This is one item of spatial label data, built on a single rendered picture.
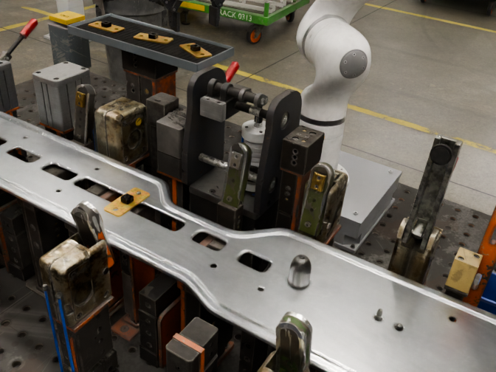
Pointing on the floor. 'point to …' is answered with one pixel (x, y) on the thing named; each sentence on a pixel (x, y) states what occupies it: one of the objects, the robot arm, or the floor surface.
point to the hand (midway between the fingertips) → (194, 23)
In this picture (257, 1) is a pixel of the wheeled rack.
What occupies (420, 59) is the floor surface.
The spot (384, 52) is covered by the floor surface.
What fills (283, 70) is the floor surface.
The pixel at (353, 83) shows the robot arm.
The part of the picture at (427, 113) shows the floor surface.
